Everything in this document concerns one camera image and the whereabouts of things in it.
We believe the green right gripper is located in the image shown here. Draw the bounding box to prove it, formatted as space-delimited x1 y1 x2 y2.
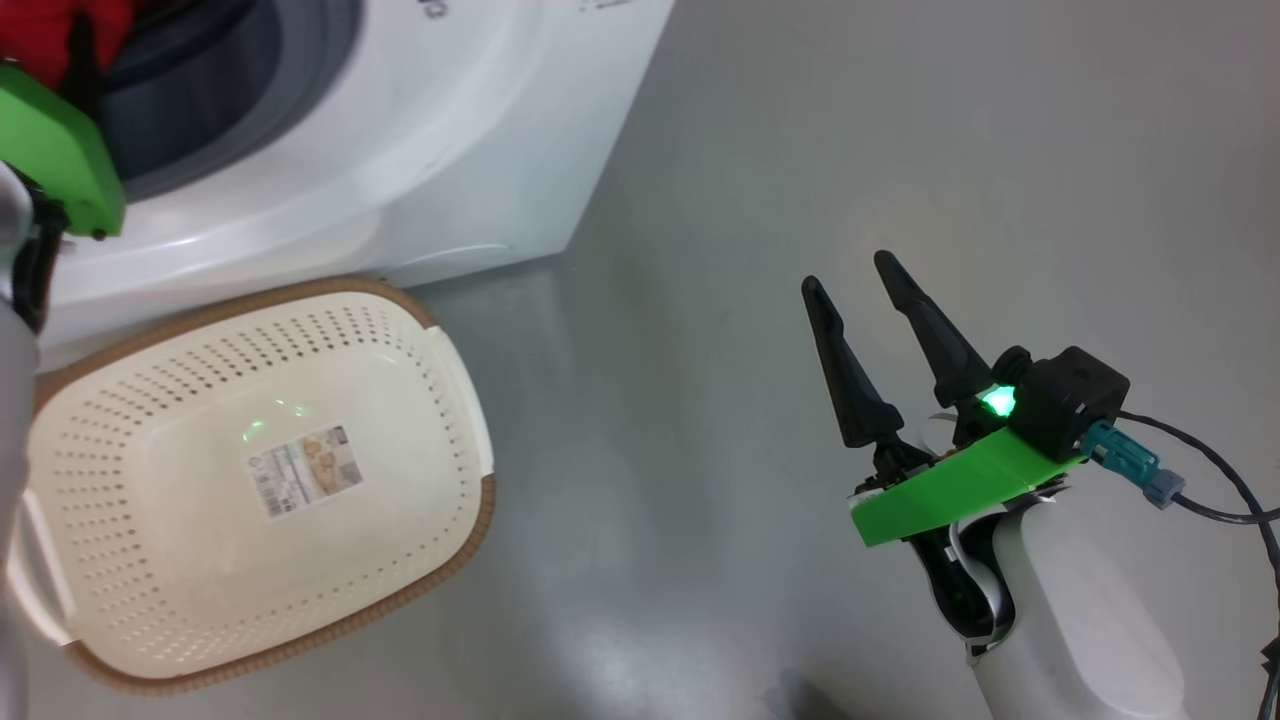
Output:
800 250 1087 661

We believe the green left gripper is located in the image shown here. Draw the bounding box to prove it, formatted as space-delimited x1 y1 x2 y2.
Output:
0 12 127 336

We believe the red garment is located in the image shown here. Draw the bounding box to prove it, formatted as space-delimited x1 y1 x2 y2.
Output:
0 0 136 93

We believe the white front-load washing machine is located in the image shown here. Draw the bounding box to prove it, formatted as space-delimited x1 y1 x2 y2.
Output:
0 0 676 373

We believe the cream perforated laundry basket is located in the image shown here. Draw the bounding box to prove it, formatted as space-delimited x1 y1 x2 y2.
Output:
5 277 498 696

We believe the round white filter cover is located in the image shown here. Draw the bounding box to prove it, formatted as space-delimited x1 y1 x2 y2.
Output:
398 243 517 281

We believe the paper label sticker with barcode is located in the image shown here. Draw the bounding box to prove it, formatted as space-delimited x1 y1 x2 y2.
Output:
247 425 363 521

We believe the blue cable connector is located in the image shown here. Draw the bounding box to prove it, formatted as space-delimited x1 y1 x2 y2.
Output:
1080 420 1187 509

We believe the thin black cable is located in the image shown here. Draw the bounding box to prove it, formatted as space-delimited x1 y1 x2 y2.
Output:
1118 410 1280 720

